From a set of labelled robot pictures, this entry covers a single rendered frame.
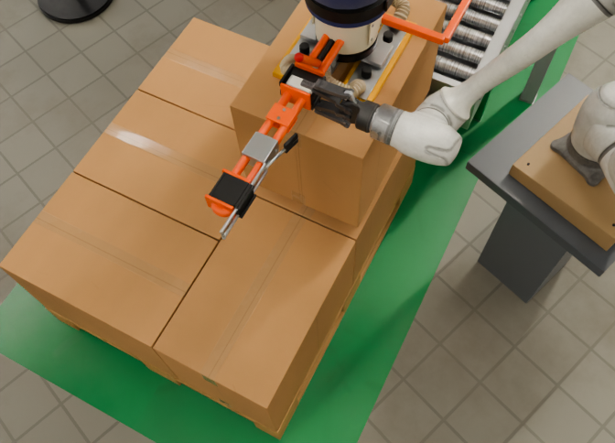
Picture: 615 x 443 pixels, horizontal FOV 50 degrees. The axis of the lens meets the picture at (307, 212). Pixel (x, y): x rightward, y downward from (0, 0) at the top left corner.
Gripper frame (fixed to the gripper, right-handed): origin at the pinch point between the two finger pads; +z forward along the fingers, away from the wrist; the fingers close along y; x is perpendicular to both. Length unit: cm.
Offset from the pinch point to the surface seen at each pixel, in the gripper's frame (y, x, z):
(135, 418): 116, -82, 30
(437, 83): 56, 63, -20
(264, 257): 62, -23, 4
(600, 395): 115, 3, -118
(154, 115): 62, 8, 67
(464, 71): 61, 76, -26
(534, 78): 99, 119, -49
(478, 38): 62, 94, -25
